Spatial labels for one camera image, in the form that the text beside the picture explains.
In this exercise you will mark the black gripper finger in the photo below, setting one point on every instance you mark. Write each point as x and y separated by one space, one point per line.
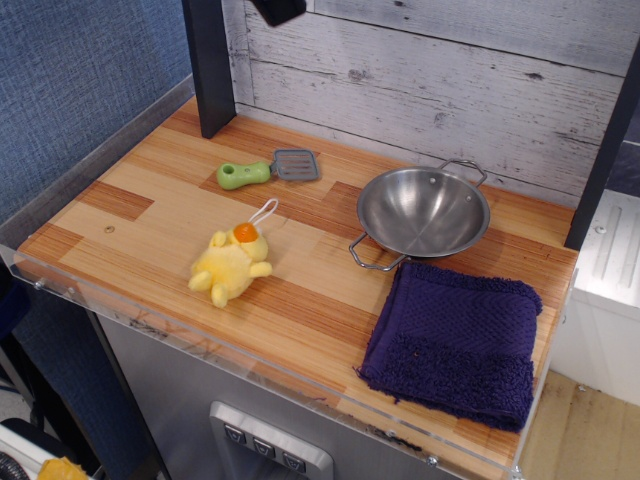
278 12

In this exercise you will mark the green handled grey spatula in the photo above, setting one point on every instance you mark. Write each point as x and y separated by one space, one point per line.
287 165

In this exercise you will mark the stainless steel pot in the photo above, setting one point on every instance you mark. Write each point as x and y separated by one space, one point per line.
422 212

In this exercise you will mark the yellow plush duck toy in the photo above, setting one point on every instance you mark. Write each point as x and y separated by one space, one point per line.
233 259

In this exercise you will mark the purple folded towel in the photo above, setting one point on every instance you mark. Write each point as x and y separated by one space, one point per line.
456 343

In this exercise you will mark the stainless steel cabinet front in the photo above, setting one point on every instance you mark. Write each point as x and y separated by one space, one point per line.
174 387

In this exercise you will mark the silver control panel with buttons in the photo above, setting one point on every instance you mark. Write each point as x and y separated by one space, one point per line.
254 449

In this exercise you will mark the yellow object bottom left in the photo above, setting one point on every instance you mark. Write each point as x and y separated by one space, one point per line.
61 469

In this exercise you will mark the black vertical post left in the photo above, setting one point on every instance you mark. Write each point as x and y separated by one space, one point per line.
211 70

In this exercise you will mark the black vertical post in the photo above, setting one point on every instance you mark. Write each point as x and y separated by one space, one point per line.
603 165
211 70

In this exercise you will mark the black vertical post right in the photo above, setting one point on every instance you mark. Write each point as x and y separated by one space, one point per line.
603 165

